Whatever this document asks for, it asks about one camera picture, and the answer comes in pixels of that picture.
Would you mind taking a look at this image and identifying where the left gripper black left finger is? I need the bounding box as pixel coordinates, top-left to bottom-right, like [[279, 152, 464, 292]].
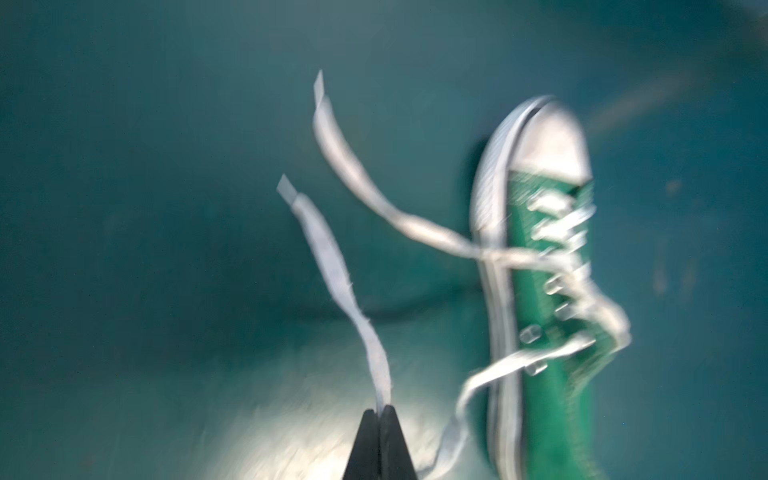
[[342, 409, 380, 480]]

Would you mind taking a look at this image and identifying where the green canvas sneaker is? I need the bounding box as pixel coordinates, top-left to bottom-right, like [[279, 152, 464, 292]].
[[470, 97, 629, 479]]

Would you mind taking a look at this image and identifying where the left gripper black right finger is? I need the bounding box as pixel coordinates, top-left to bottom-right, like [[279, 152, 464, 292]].
[[379, 405, 418, 480]]

